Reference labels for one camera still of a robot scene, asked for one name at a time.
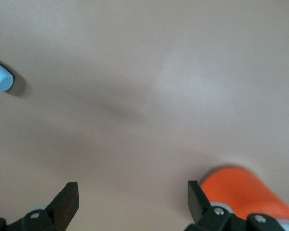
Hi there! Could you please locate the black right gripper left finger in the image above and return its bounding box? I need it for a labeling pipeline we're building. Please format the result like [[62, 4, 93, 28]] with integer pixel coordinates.
[[0, 181, 80, 231]]

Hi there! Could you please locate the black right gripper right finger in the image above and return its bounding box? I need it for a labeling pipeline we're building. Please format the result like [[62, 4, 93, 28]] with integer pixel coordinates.
[[186, 180, 288, 231]]

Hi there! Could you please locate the orange can with grey lid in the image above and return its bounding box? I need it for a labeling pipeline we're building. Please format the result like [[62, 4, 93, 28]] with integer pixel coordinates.
[[200, 165, 289, 231]]

